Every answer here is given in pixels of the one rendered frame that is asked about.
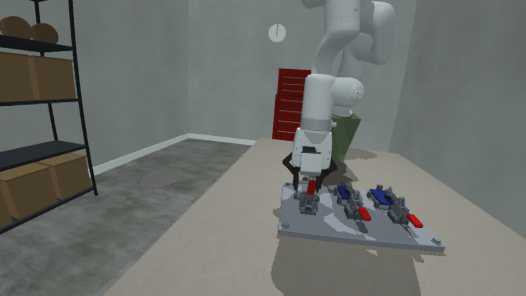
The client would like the blue flat plate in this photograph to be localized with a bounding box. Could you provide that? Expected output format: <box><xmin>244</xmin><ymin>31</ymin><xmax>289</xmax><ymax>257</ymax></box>
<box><xmin>370</xmin><ymin>189</ymin><xmax>394</xmax><ymax>209</ymax></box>

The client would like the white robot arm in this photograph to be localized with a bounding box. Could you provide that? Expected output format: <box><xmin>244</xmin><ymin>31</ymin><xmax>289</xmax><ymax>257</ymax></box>
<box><xmin>300</xmin><ymin>0</ymin><xmax>395</xmax><ymax>176</ymax></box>

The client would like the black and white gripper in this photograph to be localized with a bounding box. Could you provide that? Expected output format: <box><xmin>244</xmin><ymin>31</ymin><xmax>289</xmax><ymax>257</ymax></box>
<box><xmin>282</xmin><ymin>127</ymin><xmax>338</xmax><ymax>193</ymax></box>

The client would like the blue flat metal blank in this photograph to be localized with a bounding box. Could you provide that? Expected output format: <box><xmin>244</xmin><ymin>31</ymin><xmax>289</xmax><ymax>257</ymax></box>
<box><xmin>337</xmin><ymin>185</ymin><xmax>350</xmax><ymax>204</ymax></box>

